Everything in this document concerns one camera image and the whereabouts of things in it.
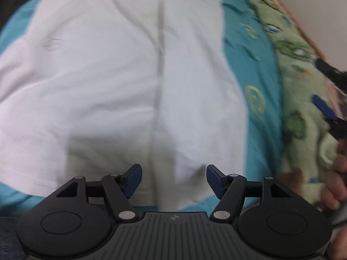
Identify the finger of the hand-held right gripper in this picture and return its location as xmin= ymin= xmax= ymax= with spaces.
xmin=311 ymin=94 xmax=347 ymax=142
xmin=315 ymin=58 xmax=347 ymax=82

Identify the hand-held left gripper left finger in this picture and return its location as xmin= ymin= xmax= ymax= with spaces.
xmin=54 ymin=164 xmax=143 ymax=221

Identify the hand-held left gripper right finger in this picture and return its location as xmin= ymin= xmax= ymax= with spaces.
xmin=206 ymin=165 xmax=296 ymax=220

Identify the white t-shirt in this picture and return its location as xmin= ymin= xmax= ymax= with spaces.
xmin=0 ymin=0 xmax=248 ymax=212

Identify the person's right hand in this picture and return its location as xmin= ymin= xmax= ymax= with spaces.
xmin=320 ymin=141 xmax=347 ymax=211

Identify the green cartoon fleece blanket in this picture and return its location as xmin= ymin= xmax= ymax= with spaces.
xmin=239 ymin=0 xmax=342 ymax=212

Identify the teal patterned bed sheet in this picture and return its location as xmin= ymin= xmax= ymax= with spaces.
xmin=0 ymin=0 xmax=284 ymax=218

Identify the person's blue jeans leg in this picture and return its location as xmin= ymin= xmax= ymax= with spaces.
xmin=0 ymin=216 xmax=23 ymax=260

